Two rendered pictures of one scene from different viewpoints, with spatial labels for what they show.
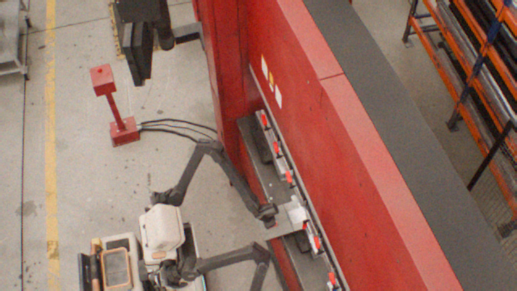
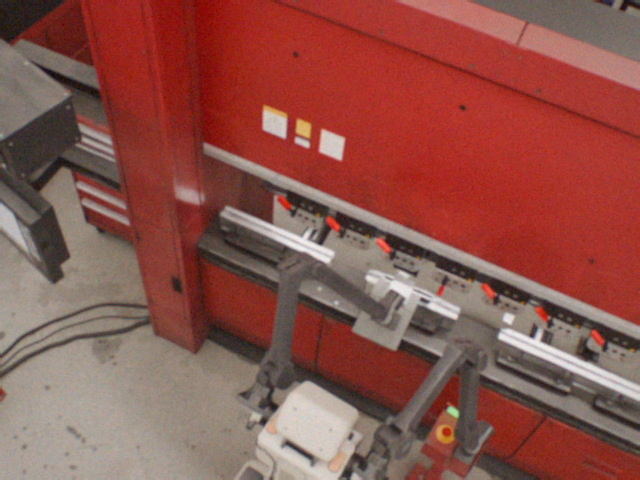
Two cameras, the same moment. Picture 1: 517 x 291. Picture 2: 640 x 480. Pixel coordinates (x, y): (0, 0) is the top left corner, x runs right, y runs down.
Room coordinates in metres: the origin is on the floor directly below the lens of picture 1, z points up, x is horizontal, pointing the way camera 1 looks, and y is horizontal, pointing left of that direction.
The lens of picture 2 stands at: (0.66, 1.24, 3.51)
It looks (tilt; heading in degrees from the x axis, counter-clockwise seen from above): 55 degrees down; 307
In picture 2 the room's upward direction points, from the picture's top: 8 degrees clockwise
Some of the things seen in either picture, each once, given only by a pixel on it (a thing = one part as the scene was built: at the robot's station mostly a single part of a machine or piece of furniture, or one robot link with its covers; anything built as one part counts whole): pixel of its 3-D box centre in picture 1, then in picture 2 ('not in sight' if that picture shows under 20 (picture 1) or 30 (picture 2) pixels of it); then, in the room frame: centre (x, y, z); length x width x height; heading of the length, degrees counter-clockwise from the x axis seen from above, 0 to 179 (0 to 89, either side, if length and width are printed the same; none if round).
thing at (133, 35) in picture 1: (140, 40); (14, 209); (2.33, 0.72, 1.42); 0.45 x 0.12 x 0.36; 2
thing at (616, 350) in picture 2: not in sight; (616, 335); (0.60, -0.47, 1.26); 0.15 x 0.09 x 0.17; 17
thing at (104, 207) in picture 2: not in sight; (140, 165); (2.87, -0.13, 0.50); 0.50 x 0.50 x 1.00; 17
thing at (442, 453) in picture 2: not in sight; (455, 441); (0.80, 0.01, 0.75); 0.20 x 0.16 x 0.18; 10
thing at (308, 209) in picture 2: (279, 129); (308, 203); (1.74, -0.11, 1.26); 0.15 x 0.09 x 0.17; 17
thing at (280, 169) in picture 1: (272, 144); (276, 240); (1.86, -0.08, 0.92); 0.50 x 0.06 x 0.10; 17
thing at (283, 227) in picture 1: (279, 220); (386, 313); (1.29, -0.10, 1.00); 0.26 x 0.18 x 0.01; 107
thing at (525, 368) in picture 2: not in sight; (533, 372); (0.74, -0.37, 0.89); 0.30 x 0.05 x 0.03; 17
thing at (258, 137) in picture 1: (261, 143); (259, 250); (1.89, -0.01, 0.89); 0.30 x 0.05 x 0.03; 17
